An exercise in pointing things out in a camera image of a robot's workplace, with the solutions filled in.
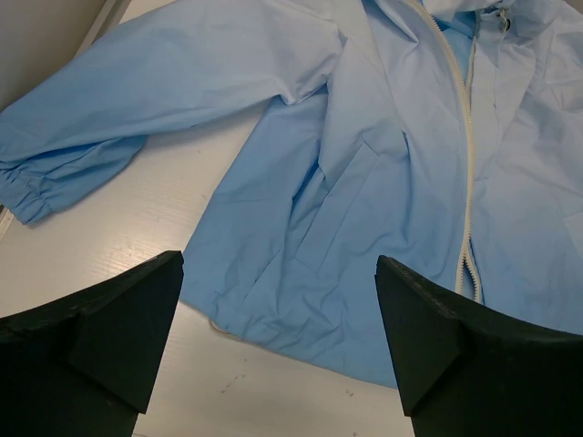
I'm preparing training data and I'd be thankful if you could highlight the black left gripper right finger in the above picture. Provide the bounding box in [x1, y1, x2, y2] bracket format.
[375, 256, 582, 436]

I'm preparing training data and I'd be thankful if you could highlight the light blue hooded jacket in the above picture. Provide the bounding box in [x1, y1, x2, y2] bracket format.
[1, 1, 582, 387]

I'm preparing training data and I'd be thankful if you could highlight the left aluminium table rail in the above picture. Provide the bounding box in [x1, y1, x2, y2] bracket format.
[0, 206, 14, 239]

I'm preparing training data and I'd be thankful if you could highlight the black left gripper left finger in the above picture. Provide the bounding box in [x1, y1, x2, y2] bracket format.
[1, 250, 183, 436]

